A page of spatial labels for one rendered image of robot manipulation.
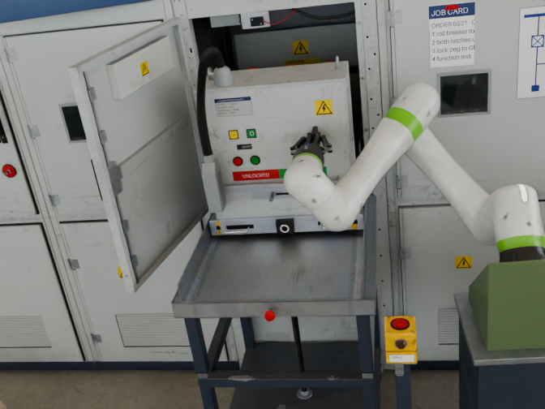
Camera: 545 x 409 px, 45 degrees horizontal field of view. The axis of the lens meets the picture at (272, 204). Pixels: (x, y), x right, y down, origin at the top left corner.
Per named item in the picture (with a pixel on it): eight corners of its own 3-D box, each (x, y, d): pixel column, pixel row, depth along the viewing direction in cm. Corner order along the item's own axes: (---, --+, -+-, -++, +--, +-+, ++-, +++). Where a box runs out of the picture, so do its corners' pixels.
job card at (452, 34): (474, 65, 222) (475, 1, 213) (429, 69, 225) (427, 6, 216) (474, 65, 223) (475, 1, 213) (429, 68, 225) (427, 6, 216)
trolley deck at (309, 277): (375, 315, 195) (375, 298, 192) (174, 318, 206) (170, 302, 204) (377, 209, 254) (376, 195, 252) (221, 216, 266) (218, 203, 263)
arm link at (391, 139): (373, 121, 196) (393, 114, 186) (400, 148, 199) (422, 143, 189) (302, 213, 185) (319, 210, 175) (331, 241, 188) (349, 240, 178)
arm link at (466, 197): (510, 234, 211) (400, 110, 221) (534, 219, 196) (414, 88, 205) (482, 258, 208) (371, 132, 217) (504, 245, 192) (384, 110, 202)
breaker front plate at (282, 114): (355, 217, 225) (344, 81, 204) (217, 224, 234) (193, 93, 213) (355, 216, 226) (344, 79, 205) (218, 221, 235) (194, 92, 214)
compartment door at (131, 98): (118, 290, 215) (57, 67, 183) (200, 203, 267) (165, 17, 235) (135, 293, 213) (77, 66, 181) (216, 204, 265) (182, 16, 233)
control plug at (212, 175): (222, 213, 220) (214, 165, 212) (208, 213, 221) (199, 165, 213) (227, 202, 227) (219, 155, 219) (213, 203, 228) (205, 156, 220)
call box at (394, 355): (417, 364, 172) (416, 333, 168) (386, 364, 173) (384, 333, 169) (416, 345, 179) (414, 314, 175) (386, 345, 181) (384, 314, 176)
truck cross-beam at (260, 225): (364, 229, 226) (362, 213, 224) (212, 235, 236) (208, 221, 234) (364, 222, 231) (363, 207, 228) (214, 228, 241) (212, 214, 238)
